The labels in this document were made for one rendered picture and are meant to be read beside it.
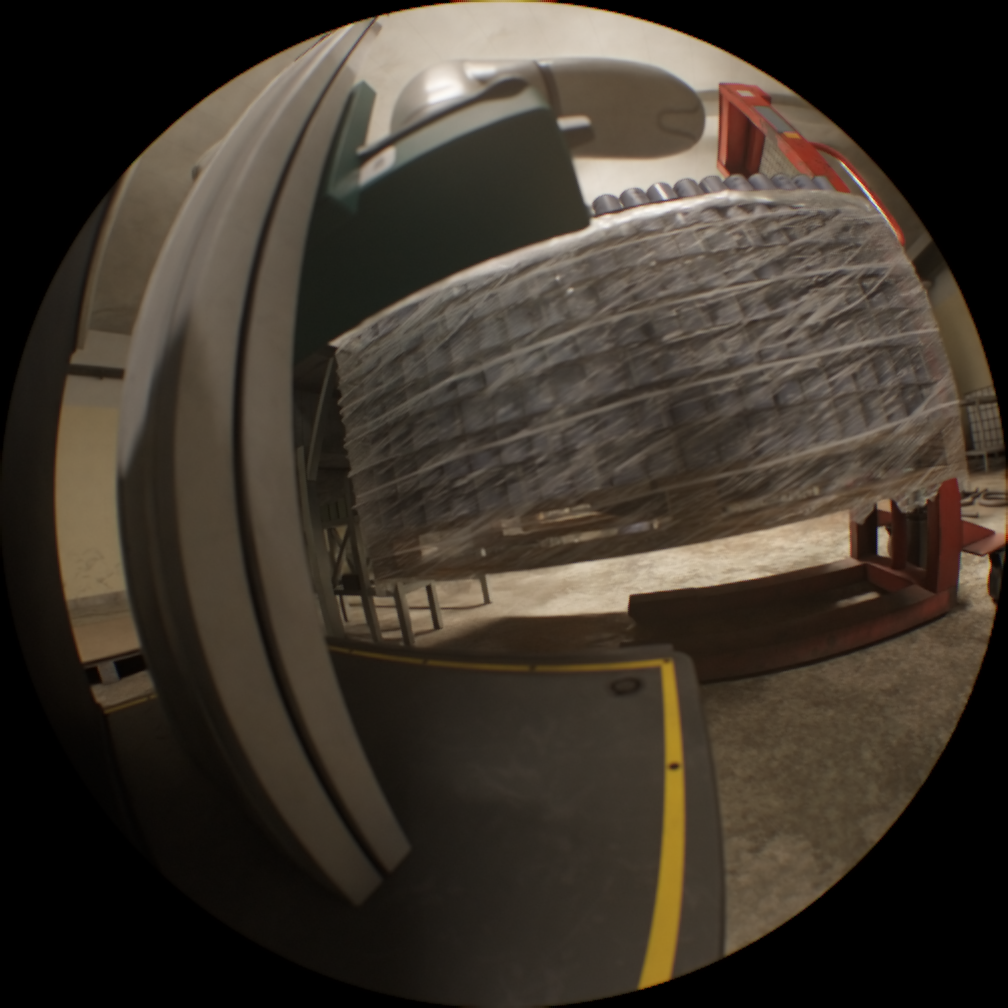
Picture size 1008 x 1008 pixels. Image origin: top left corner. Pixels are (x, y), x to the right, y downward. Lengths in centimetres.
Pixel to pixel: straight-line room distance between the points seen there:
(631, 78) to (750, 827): 96
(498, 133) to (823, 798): 87
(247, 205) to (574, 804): 40
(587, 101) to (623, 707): 62
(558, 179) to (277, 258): 23
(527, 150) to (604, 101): 18
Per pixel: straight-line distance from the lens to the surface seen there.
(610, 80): 48
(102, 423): 755
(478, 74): 46
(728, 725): 82
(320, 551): 111
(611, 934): 21
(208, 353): 16
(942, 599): 129
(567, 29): 454
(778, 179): 105
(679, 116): 52
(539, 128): 30
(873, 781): 74
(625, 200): 89
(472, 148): 30
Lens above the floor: 52
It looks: 1 degrees up
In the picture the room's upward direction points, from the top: 9 degrees counter-clockwise
